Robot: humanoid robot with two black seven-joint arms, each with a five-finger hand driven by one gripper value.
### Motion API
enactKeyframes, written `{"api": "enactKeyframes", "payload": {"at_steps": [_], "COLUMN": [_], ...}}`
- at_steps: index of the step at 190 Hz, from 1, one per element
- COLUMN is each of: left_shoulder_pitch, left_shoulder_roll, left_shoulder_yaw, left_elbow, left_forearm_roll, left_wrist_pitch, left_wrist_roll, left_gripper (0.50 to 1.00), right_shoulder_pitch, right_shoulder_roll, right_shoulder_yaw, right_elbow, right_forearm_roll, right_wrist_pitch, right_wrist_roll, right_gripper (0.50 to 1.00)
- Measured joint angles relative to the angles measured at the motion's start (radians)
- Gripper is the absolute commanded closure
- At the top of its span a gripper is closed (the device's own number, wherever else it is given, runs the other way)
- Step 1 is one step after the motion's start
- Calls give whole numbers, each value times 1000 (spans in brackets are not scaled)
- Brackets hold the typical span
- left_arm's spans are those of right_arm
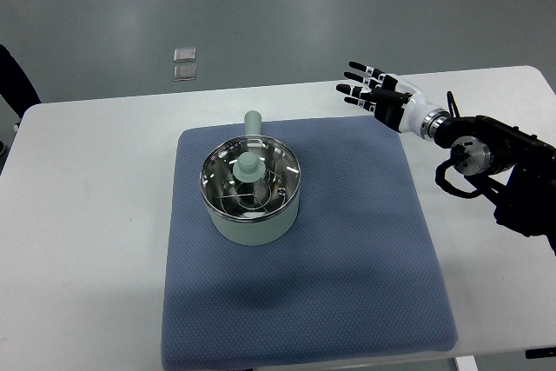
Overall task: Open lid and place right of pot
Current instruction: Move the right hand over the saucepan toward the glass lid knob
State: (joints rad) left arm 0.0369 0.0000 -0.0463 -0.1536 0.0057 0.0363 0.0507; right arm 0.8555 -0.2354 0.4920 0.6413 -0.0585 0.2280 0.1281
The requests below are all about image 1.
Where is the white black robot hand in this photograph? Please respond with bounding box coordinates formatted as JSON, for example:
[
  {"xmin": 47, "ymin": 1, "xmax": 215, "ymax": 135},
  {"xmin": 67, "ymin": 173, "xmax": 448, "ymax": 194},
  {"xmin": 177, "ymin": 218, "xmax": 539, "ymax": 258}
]
[{"xmin": 336, "ymin": 62, "xmax": 447, "ymax": 141}]

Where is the glass lid with green knob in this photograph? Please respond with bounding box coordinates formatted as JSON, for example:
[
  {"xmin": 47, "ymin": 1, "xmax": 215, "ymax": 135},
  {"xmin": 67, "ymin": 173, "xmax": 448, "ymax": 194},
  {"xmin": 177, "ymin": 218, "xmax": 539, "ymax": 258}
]
[{"xmin": 200, "ymin": 135, "xmax": 301, "ymax": 223}]

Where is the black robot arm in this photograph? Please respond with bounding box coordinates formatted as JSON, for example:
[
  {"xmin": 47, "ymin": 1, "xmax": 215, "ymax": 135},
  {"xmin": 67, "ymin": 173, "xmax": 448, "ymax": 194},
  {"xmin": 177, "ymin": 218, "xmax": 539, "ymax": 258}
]
[{"xmin": 434, "ymin": 92, "xmax": 555, "ymax": 248}]

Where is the pale green pot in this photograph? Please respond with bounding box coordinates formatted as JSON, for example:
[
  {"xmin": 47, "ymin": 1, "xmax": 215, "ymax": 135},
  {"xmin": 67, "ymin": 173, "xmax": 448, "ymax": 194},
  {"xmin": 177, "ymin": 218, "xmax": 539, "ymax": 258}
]
[{"xmin": 205, "ymin": 110, "xmax": 301, "ymax": 246}]

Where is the blue quilted mat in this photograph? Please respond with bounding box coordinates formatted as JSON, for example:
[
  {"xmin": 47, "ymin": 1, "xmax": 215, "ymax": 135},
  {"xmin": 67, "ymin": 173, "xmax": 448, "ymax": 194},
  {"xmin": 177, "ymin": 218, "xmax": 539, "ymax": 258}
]
[{"xmin": 162, "ymin": 116, "xmax": 458, "ymax": 370}]

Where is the upper floor plate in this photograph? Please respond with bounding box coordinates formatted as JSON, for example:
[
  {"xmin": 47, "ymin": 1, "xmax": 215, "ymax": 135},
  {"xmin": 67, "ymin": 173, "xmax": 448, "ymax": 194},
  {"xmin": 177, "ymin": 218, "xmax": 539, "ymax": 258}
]
[{"xmin": 173, "ymin": 47, "xmax": 196, "ymax": 63}]

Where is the dark chair at left edge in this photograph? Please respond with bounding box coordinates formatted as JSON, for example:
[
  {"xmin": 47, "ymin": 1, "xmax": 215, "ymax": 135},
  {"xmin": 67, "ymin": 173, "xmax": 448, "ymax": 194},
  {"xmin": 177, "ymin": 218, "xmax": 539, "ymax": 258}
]
[{"xmin": 0, "ymin": 44, "xmax": 41, "ymax": 119}]

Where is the black table bracket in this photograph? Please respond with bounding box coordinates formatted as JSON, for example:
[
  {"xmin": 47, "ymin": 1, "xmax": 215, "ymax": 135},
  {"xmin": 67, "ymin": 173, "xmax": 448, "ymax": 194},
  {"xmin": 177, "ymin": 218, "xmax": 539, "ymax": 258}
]
[{"xmin": 526, "ymin": 347, "xmax": 556, "ymax": 360}]

